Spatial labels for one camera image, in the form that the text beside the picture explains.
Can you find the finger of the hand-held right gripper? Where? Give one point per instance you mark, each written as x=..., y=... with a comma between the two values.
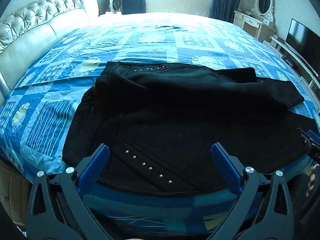
x=311, y=137

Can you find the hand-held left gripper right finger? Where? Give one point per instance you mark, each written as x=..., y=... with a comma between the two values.
x=225, y=165

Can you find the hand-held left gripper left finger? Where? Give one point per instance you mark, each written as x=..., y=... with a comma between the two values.
x=96, y=165

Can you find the black studded pants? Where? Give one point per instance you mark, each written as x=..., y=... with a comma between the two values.
x=180, y=105

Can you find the person's right hand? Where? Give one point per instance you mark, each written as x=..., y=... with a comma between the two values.
x=311, y=182

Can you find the white television stand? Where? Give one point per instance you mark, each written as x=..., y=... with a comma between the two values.
x=292, y=53

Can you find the flat screen television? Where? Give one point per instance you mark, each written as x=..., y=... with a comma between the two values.
x=301, y=40

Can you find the white vanity table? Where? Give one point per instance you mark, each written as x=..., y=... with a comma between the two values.
x=252, y=22

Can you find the blue patterned bedsheet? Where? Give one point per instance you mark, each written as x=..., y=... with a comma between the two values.
x=150, y=40

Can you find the oval vanity mirror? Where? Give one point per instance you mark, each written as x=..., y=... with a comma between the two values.
x=264, y=1

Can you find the cream tufted headboard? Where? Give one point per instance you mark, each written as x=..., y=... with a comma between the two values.
x=32, y=27

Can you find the white power strip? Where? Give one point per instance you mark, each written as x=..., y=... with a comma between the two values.
x=112, y=12

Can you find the white box fan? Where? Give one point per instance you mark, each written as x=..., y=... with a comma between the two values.
x=115, y=3

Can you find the wooden bed frame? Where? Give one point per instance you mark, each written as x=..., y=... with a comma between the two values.
x=15, y=187

